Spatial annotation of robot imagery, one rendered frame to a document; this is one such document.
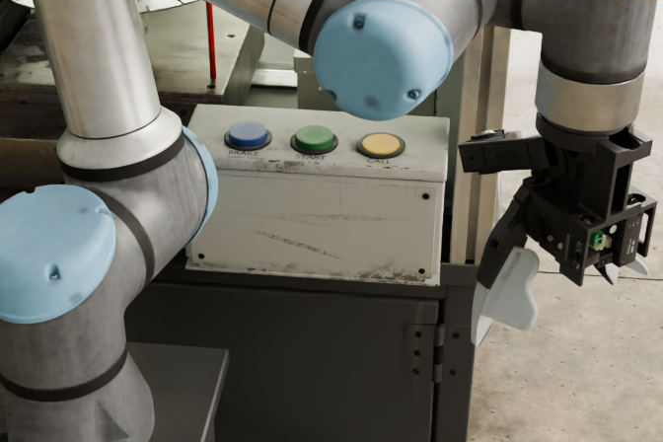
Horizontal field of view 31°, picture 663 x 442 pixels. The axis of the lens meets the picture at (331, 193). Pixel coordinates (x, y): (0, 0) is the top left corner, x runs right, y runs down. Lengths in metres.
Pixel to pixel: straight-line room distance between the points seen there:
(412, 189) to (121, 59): 0.35
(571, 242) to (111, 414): 0.43
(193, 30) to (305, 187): 0.43
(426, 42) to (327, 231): 0.57
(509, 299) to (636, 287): 1.66
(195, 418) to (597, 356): 1.36
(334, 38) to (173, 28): 0.91
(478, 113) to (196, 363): 0.38
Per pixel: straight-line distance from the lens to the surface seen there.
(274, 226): 1.27
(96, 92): 1.04
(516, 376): 2.32
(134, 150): 1.06
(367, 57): 0.71
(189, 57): 1.53
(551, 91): 0.86
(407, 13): 0.72
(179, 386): 1.18
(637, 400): 2.32
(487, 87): 1.22
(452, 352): 1.43
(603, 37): 0.83
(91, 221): 1.01
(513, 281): 0.94
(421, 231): 1.25
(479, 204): 1.29
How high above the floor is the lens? 1.54
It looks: 34 degrees down
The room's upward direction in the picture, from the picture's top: straight up
